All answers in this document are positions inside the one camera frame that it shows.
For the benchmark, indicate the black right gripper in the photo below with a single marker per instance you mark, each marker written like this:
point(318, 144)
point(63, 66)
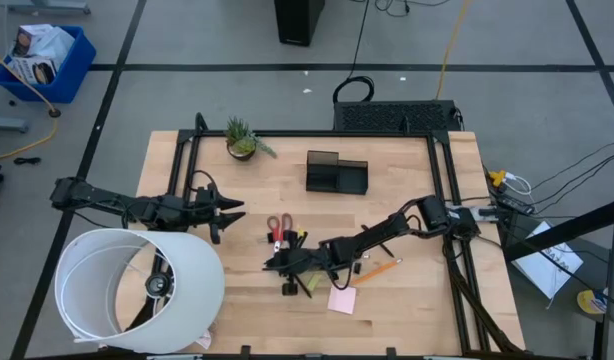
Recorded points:
point(312, 257)

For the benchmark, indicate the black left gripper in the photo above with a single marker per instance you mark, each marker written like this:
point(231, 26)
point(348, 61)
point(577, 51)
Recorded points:
point(204, 212)

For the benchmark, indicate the black clip pen white print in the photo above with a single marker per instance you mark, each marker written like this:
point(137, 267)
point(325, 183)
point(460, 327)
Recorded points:
point(303, 241)

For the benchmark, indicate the green sticky note pad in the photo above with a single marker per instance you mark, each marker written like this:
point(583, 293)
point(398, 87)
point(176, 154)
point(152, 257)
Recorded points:
point(314, 281)

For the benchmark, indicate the pink sticky note pad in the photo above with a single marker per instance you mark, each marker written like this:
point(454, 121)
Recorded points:
point(342, 300)

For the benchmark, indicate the plain black pen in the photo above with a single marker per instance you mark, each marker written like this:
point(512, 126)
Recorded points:
point(385, 249)

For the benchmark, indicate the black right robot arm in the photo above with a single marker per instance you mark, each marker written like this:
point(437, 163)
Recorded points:
point(387, 229)

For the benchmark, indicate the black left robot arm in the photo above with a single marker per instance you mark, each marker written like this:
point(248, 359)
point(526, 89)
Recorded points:
point(112, 202)

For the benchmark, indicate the black mesh desk organizer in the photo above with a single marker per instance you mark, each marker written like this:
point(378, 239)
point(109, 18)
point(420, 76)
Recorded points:
point(337, 177)

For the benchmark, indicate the potted succulent plant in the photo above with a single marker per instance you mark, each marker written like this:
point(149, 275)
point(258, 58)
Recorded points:
point(241, 145)

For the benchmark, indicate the white lamp shade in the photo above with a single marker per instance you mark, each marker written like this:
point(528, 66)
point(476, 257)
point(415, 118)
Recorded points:
point(197, 280)

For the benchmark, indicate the black table clamp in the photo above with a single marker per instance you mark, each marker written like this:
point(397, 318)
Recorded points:
point(245, 351)
point(391, 352)

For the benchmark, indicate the black lamp stand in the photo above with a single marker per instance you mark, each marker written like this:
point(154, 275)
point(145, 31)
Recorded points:
point(158, 285)

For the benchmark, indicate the black mesh computer case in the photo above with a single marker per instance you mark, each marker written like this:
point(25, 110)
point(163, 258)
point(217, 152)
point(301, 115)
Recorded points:
point(392, 116)

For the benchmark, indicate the black computer tower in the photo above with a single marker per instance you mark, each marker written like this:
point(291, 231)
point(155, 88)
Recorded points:
point(298, 22)

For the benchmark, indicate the blue plastic bin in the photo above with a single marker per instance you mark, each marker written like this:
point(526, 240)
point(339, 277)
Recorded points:
point(74, 75)

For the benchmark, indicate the yellow plug connector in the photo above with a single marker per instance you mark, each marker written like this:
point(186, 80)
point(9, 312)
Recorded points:
point(498, 177)

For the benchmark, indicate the printed cardboard box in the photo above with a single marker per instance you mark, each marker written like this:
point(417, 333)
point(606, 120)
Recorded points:
point(26, 40)
point(32, 71)

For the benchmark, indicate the white plastic bag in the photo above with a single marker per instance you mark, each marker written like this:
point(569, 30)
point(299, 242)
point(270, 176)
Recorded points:
point(54, 44)

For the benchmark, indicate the black power brick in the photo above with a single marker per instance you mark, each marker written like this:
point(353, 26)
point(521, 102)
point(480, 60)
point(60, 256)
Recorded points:
point(514, 204)

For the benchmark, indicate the white paper sheet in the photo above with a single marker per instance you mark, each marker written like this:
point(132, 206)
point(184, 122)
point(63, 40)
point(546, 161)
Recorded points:
point(547, 270)

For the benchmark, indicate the black diagonal beam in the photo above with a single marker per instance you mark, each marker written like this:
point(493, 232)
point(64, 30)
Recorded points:
point(562, 232)

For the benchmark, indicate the black aluminium frame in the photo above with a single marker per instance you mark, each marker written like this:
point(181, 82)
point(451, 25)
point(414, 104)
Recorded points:
point(337, 134)

